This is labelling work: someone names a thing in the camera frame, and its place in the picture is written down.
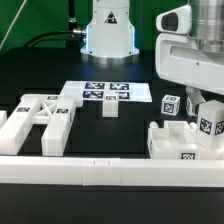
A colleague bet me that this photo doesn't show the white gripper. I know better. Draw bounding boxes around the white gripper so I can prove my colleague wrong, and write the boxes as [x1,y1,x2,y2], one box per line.
[155,3,224,108]

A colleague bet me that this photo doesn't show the white chair seat part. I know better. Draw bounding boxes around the white chair seat part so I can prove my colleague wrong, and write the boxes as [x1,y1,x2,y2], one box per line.
[147,120,209,160]

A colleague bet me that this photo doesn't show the white tagged cube right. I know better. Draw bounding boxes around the white tagged cube right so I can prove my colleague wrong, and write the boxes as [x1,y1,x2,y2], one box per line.
[186,98,196,116]

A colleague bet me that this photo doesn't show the white tagged cube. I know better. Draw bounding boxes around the white tagged cube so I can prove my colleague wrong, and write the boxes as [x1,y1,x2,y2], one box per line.
[186,98,196,116]
[161,95,180,116]

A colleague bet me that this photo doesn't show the white tagged cube left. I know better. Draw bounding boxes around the white tagged cube left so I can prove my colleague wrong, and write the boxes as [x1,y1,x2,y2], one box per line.
[161,95,180,116]

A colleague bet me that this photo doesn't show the white marker base sheet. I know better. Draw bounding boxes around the white marker base sheet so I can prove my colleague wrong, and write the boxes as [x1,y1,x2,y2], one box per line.
[60,81,152,103]

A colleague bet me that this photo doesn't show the black vertical pole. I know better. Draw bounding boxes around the black vertical pole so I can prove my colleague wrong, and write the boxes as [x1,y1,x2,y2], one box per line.
[67,0,76,23]

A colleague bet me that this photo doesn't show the white front fence bar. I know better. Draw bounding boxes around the white front fence bar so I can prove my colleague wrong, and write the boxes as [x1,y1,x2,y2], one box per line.
[0,156,224,187]

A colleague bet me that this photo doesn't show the white fence bar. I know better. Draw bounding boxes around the white fence bar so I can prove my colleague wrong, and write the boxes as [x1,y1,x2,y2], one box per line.
[0,110,7,129]
[0,156,224,187]

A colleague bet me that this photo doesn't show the white left fence bar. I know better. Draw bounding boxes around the white left fence bar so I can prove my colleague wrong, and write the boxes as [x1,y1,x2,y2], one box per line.
[0,110,7,129]

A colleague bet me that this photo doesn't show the black cables at base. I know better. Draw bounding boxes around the black cables at base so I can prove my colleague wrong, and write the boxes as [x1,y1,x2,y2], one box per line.
[22,28,88,48]

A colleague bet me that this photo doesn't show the white chair back frame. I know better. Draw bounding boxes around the white chair back frame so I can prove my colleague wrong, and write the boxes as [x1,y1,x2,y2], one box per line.
[0,94,83,156]

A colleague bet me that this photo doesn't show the thin white cord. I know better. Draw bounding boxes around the thin white cord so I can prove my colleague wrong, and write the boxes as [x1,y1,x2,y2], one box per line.
[0,0,29,52]

